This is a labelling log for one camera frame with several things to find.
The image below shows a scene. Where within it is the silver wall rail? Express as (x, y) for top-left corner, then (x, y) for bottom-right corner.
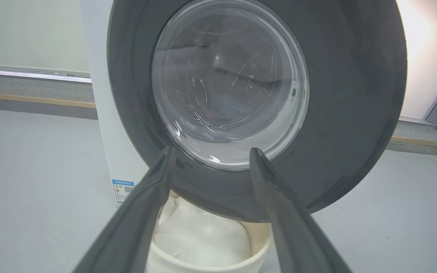
(0, 66), (92, 84)

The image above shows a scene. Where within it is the washing machine door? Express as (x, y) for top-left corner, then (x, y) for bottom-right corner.
(107, 0), (408, 223)

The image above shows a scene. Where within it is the cream canvas laundry basket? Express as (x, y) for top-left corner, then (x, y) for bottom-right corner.
(145, 190), (272, 273)

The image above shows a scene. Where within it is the white cloth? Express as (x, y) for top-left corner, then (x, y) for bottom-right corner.
(153, 195), (253, 267)

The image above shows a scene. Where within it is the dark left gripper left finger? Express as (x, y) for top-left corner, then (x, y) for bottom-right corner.
(72, 146), (177, 273)

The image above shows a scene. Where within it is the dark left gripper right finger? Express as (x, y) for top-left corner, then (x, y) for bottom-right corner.
(250, 148), (352, 273)

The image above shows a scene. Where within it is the blue energy label sticker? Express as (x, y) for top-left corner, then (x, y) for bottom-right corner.
(112, 179), (135, 204)

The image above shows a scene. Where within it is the white front-load washing machine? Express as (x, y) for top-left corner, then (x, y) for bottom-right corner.
(80, 0), (154, 206)

